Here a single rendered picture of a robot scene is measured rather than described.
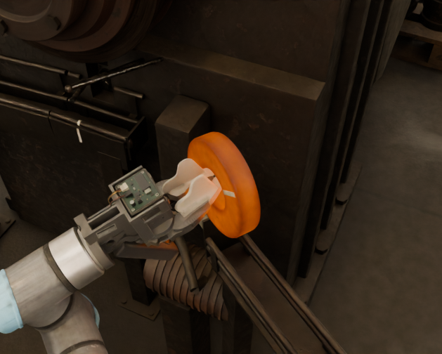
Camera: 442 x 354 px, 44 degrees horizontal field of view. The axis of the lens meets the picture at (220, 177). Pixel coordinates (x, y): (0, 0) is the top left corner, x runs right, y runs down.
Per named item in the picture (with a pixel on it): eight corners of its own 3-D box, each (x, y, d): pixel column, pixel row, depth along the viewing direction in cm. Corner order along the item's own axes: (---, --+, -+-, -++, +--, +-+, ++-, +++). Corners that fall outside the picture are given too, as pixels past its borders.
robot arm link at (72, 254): (86, 297, 73) (66, 253, 78) (115, 279, 74) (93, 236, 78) (60, 274, 67) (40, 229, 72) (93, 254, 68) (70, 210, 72)
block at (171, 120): (184, 169, 128) (178, 88, 110) (214, 180, 126) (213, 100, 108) (161, 201, 121) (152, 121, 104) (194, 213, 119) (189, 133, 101)
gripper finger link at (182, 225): (213, 208, 73) (158, 244, 72) (216, 213, 75) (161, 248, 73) (197, 185, 76) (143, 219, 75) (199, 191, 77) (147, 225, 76)
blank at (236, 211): (224, 220, 88) (206, 229, 87) (195, 130, 85) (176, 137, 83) (273, 239, 74) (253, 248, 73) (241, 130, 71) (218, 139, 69)
